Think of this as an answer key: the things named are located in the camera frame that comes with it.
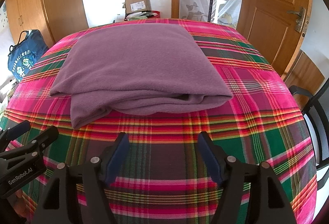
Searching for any red patterned box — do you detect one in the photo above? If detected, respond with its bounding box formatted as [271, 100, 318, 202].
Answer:
[124, 10, 162, 21]

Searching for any person's left hand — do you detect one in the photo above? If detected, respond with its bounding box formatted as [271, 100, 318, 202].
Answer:
[9, 187, 35, 218]

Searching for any wooden board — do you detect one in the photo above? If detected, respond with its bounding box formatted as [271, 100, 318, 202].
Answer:
[281, 50, 326, 111]

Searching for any blue printed tote bag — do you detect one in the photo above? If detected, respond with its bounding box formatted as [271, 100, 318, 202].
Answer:
[7, 30, 49, 83]

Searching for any wooden door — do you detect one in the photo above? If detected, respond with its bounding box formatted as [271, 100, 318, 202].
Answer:
[238, 0, 313, 77]

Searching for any black office chair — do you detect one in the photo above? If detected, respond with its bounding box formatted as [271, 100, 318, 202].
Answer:
[288, 85, 329, 183]

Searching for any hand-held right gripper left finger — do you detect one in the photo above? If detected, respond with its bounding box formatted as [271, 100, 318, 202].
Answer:
[32, 132, 131, 224]

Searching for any cardboard box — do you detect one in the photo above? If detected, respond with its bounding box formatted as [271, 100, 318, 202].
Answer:
[124, 0, 152, 12]

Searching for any pink green plaid blanket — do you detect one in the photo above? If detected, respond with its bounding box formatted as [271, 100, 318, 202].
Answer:
[0, 18, 319, 224]

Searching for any brass door handle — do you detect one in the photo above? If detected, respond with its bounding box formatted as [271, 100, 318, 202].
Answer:
[287, 7, 307, 33]

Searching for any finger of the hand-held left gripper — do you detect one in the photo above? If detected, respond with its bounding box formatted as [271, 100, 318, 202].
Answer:
[0, 120, 31, 147]
[24, 125, 59, 158]

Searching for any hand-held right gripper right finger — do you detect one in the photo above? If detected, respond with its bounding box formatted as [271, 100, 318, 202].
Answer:
[197, 131, 296, 224]

